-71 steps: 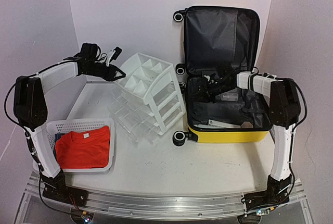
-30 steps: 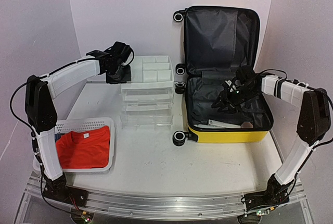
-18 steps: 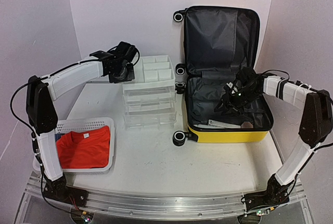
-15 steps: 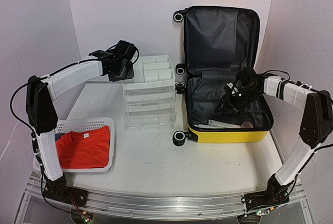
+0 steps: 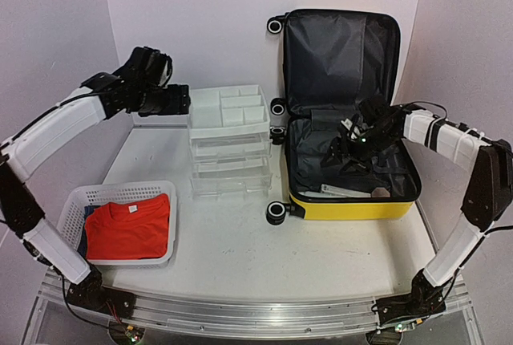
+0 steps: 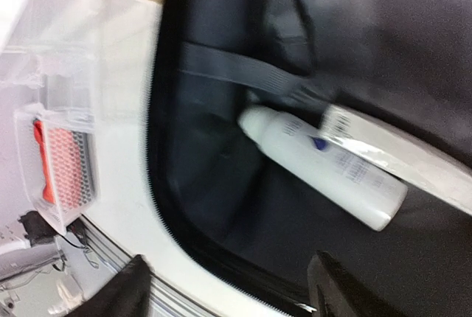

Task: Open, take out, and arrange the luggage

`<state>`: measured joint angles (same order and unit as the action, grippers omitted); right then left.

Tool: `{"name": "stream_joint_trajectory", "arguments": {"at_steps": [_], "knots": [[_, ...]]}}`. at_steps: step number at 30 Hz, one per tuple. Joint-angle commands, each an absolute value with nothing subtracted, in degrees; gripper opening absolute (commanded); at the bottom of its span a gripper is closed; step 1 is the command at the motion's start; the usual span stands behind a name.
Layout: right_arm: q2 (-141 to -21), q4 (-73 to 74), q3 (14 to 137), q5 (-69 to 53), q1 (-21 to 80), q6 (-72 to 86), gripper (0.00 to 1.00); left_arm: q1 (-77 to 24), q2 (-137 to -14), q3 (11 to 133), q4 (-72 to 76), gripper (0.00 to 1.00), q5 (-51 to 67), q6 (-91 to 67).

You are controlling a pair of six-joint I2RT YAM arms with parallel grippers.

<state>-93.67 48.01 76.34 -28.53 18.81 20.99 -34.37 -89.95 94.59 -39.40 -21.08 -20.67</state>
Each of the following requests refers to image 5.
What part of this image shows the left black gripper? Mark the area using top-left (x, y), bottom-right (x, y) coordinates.
top-left (129, 83), bottom-right (191, 117)

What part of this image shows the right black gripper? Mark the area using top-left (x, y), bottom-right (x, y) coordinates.
top-left (319, 126), bottom-right (399, 177)

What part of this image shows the white plastic drawer organizer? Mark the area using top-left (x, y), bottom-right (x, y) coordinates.
top-left (188, 84), bottom-right (272, 197)

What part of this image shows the yellow Pikachu hard-shell suitcase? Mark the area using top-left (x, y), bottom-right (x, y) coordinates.
top-left (266, 9), bottom-right (422, 225)

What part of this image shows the orange garment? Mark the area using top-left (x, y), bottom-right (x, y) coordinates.
top-left (85, 194), bottom-right (171, 261)

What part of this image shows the blue garment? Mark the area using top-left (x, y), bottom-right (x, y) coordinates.
top-left (78, 205), bottom-right (99, 258)

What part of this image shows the white perforated plastic basket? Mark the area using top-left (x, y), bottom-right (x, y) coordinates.
top-left (57, 181), bottom-right (177, 269)

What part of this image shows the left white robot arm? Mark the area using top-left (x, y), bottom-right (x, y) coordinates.
top-left (1, 47), bottom-right (191, 319)

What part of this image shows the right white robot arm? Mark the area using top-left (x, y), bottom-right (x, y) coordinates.
top-left (322, 96), bottom-right (512, 328)

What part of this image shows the pink card in suitcase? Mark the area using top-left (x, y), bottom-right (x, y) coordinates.
top-left (371, 187), bottom-right (391, 198)

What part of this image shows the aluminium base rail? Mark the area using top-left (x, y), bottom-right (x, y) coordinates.
top-left (22, 270), bottom-right (483, 344)

